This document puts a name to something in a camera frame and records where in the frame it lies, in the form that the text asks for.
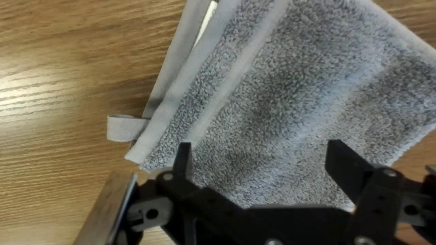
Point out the grey towel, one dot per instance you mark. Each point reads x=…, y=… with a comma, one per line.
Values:
x=290, y=100

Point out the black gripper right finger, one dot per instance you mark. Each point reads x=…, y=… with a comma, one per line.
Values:
x=362, y=181

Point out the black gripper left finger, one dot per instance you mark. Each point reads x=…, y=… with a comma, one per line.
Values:
x=184, y=174

